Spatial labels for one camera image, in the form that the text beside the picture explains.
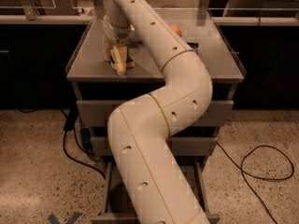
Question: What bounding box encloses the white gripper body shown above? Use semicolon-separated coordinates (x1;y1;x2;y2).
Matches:
102;15;132;44

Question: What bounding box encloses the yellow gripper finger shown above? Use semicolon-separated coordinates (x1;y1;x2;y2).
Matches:
110;44;127;76
103;36;112;62

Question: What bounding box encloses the green yellow sponge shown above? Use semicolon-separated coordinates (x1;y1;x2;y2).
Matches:
126;56;135;69

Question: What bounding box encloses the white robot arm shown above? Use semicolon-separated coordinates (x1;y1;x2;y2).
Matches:
107;0;212;224

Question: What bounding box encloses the grey metal drawer cabinet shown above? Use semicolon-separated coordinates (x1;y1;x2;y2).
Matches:
64;7;247;224

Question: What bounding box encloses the top grey drawer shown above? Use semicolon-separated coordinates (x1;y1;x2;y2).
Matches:
77;100;234;127

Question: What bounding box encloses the middle grey drawer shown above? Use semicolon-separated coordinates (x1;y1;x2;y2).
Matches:
91;136;218;156

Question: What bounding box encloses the bottom grey open drawer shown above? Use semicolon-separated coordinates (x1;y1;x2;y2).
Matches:
92;161;221;224

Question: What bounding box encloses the white bowl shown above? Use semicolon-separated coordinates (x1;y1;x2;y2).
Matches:
130;31;142;43

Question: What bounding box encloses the orange fruit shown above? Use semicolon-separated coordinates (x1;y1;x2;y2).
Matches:
170;24;182;37

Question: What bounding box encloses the dark blue snack bar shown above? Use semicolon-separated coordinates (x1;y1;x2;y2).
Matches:
187;42;199;54

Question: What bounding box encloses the blue power adapter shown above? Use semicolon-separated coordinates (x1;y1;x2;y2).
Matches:
79;128;92;149

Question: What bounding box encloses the black floor cable left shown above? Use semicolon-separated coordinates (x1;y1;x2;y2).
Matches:
17;107;107;179

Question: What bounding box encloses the black floor cable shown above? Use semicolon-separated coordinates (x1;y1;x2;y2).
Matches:
17;107;107;179
216;142;295;224

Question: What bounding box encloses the black floor cable right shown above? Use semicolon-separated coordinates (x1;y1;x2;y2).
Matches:
216;142;295;224

